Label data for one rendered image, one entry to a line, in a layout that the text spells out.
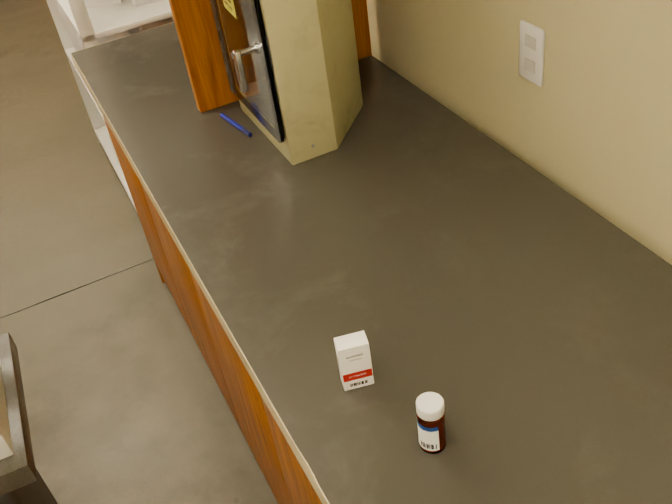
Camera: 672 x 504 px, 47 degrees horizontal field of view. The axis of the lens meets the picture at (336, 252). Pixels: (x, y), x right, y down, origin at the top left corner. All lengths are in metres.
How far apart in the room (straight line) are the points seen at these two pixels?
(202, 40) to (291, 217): 0.57
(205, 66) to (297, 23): 0.43
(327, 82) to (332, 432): 0.79
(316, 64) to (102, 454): 1.41
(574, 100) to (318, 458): 0.80
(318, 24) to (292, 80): 0.12
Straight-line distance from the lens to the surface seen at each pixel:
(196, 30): 1.90
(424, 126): 1.77
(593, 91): 1.45
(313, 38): 1.59
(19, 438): 1.29
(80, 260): 3.25
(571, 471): 1.09
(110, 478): 2.43
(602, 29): 1.40
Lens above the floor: 1.83
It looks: 39 degrees down
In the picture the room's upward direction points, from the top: 9 degrees counter-clockwise
